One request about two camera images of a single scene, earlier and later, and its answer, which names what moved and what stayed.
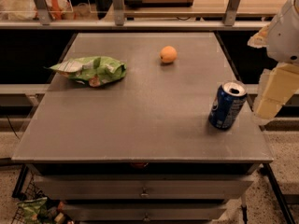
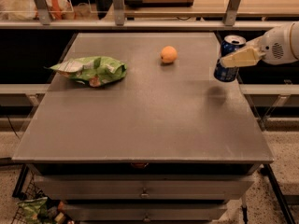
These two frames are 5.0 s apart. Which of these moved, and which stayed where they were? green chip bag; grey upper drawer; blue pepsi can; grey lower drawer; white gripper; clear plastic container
Moved: white gripper; blue pepsi can
Stayed: grey lower drawer; clear plastic container; green chip bag; grey upper drawer
